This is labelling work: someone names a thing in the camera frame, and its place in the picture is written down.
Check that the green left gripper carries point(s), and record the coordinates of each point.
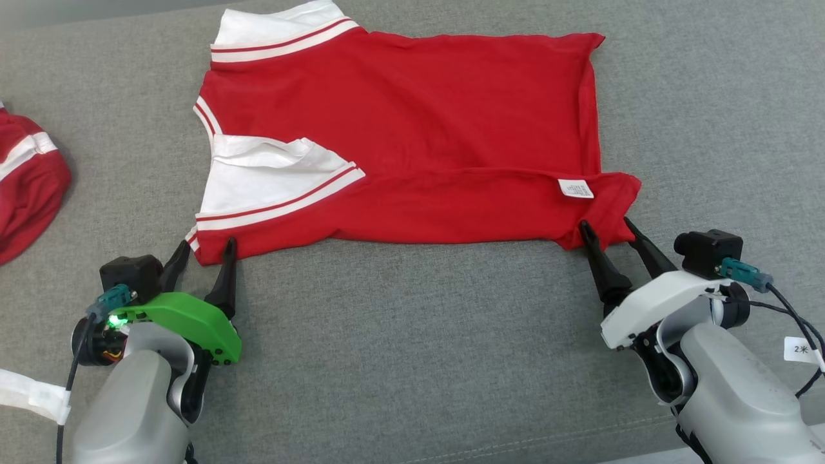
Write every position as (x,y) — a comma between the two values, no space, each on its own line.
(193,316)

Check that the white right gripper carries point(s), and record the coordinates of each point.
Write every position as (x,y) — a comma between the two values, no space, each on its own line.
(664,296)

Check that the red shorts with white stripe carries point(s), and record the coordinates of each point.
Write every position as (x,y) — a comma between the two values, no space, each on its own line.
(29,193)

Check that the red jersey with white trim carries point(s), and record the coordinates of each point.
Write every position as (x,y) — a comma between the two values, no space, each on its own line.
(419,116)

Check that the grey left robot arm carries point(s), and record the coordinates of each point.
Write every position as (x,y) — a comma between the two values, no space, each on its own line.
(129,412)

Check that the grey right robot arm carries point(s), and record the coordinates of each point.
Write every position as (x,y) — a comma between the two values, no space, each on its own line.
(728,386)

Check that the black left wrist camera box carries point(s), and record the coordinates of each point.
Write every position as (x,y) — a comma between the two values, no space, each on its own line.
(129,274)

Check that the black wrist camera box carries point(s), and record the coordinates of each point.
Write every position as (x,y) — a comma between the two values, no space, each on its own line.
(709,251)
(129,274)

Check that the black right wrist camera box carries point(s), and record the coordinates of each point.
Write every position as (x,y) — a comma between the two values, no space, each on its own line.
(709,251)

